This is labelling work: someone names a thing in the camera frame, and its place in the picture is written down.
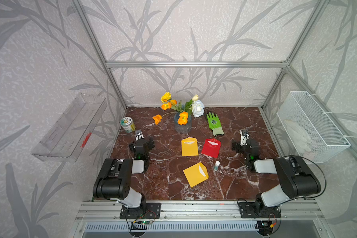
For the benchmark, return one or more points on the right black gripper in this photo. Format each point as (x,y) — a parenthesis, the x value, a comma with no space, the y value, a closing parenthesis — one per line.
(245,146)

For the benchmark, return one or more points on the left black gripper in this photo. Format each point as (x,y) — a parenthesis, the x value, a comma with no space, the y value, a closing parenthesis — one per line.
(141,142)

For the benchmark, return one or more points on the green white glue stick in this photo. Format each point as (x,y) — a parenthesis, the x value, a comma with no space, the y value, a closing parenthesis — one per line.
(216,166)

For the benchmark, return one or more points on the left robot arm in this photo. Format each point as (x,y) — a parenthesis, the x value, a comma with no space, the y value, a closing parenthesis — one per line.
(114,179)

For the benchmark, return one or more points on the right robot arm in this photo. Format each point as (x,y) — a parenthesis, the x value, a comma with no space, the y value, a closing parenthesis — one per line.
(296,179)

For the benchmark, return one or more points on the red envelope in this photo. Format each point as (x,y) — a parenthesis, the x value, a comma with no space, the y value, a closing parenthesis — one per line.
(211,148)

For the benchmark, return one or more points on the yellow envelope near vase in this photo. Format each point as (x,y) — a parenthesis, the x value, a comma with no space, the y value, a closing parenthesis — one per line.
(189,147)

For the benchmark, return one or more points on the yellow envelope front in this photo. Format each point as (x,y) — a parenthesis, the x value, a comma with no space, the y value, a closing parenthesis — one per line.
(196,174)

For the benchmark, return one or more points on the small tin can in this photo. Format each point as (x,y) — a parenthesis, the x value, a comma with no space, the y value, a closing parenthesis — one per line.
(127,124)

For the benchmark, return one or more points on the blue glass vase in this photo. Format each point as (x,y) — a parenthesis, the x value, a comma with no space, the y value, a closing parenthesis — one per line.
(183,129)

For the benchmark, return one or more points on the green work glove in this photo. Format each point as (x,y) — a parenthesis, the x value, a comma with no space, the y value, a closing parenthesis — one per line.
(214,124)

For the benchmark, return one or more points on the white cloth in basket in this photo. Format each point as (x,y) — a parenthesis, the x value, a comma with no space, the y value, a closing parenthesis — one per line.
(299,136)

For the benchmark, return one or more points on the artificial flower bouquet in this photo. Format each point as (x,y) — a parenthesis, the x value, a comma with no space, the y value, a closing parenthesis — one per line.
(193,107)

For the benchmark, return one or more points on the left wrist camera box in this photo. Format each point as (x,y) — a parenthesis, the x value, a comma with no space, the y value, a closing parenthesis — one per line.
(138,135)

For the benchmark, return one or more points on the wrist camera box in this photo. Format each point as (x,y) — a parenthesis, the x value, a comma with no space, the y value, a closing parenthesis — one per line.
(244,137)
(138,135)

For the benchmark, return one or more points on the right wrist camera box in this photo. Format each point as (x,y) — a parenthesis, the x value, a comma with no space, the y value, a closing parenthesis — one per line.
(244,137)

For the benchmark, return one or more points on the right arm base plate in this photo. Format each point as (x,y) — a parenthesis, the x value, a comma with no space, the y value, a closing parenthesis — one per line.
(257,209)

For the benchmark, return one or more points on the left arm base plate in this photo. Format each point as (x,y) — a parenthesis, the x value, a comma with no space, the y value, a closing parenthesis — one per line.
(150,210)

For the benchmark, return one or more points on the white wire basket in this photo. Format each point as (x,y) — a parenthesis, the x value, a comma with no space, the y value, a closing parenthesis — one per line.
(327,139)

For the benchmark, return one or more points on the clear plastic wall shelf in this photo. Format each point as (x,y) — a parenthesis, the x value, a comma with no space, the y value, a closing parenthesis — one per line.
(67,138)

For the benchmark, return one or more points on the aluminium front rail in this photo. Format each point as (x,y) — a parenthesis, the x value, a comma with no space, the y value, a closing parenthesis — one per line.
(199,210)

